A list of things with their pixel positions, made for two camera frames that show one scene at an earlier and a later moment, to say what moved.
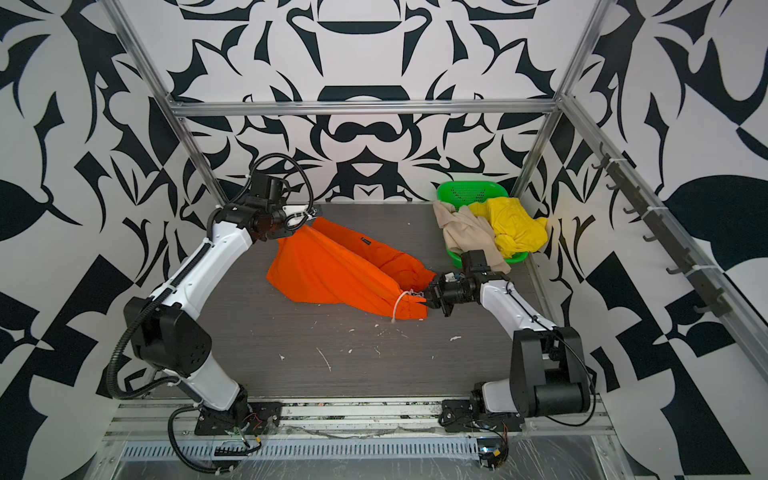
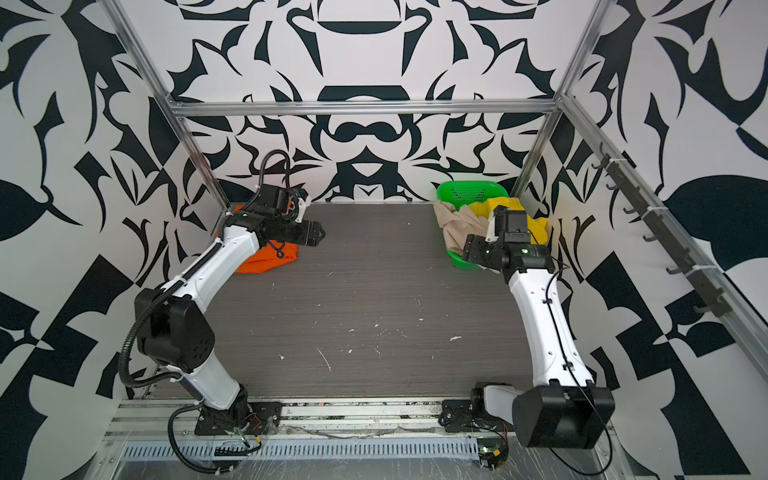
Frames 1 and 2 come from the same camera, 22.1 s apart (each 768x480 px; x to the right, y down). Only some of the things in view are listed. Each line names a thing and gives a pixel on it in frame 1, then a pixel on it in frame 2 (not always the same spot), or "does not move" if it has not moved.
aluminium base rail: x=177 y=417 does not move
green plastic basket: x=461 y=194 does not move
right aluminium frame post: x=563 y=90 does not move
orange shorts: x=327 y=261 to x=269 y=255
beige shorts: x=466 y=231 does not move
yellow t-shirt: x=516 y=230 does not move
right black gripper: x=438 y=295 to x=474 y=249
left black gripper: x=284 y=230 to x=310 y=235
